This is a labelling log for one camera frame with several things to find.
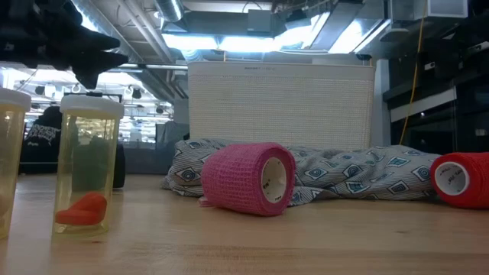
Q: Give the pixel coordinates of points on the person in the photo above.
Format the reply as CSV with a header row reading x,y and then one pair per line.
x,y
42,141

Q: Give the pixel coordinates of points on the red bandage roll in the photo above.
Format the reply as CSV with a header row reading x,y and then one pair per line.
x,y
473,179

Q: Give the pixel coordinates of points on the grey storage bin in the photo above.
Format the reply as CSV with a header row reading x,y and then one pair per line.
x,y
145,160

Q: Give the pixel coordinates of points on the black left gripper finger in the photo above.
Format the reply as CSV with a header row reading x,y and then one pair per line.
x,y
95,63
97,41

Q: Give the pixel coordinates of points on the black bandage roll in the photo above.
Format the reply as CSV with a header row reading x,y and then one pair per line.
x,y
120,168

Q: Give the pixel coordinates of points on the pink bandage roll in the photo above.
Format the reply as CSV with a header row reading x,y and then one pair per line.
x,y
233,177

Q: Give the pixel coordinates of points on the orange-red piece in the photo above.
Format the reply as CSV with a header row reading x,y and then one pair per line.
x,y
84,212

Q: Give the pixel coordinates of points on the black shelf unit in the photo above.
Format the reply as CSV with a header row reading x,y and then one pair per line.
x,y
439,114

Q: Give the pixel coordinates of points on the white perforated bin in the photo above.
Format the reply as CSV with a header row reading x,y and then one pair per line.
x,y
282,107

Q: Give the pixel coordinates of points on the grey patterned cloth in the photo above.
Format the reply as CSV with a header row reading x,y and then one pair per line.
x,y
344,172

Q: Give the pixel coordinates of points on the yellow pill bottle white cap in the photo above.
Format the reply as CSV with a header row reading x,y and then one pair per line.
x,y
89,153
9,160

